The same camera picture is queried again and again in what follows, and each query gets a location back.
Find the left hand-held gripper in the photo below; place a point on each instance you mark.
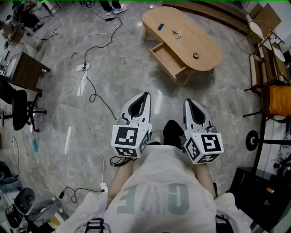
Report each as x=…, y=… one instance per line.
x=123, y=137

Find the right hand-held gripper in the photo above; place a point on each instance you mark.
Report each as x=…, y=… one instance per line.
x=210, y=143

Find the round brown item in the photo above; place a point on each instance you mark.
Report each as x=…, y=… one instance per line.
x=195, y=55

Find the wooden table drawer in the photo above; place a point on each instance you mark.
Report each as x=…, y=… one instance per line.
x=168, y=58

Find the small flower bunch item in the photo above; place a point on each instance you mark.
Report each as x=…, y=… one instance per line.
x=176, y=34

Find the blue item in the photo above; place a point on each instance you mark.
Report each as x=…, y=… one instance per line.
x=160, y=26

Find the person's left forearm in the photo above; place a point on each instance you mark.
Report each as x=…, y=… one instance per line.
x=119, y=177

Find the person's right forearm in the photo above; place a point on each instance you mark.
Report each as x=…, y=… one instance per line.
x=204, y=179

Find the person's black trouser leg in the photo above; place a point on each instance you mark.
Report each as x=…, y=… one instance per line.
x=172, y=133

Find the person's shoe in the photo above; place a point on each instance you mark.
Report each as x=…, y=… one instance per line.
x=157, y=139
x=120, y=9
x=109, y=12

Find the black stand with wheel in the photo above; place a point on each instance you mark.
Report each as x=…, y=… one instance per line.
x=252, y=140

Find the white power strip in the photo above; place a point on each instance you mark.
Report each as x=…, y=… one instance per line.
x=83, y=67

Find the person's white shirt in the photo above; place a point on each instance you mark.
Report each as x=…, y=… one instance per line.
x=159, y=182

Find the wooden oval table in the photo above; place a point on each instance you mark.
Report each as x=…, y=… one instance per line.
x=200, y=36

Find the light wooden chair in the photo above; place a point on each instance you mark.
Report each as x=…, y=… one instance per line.
x=259, y=66

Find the small red floor item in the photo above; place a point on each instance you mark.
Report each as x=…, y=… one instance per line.
x=74, y=54

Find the chair with orange cushion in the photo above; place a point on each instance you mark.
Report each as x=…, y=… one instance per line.
x=279, y=100

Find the black power adapter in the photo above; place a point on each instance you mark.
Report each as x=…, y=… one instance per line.
x=109, y=19

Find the black cabinet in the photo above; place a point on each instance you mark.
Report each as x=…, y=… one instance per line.
x=254, y=193

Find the long wooden bench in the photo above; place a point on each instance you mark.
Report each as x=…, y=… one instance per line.
x=204, y=10

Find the teal item on floor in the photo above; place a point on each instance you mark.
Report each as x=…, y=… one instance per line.
x=35, y=145

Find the dark brown wooden desk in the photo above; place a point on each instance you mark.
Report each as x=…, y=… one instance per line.
x=28, y=70

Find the black office chair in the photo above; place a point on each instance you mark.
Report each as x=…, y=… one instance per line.
x=20, y=109

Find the grey round fan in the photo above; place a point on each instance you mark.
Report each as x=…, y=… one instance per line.
x=25, y=201

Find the small white wall plug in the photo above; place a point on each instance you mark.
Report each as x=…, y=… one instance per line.
x=103, y=188

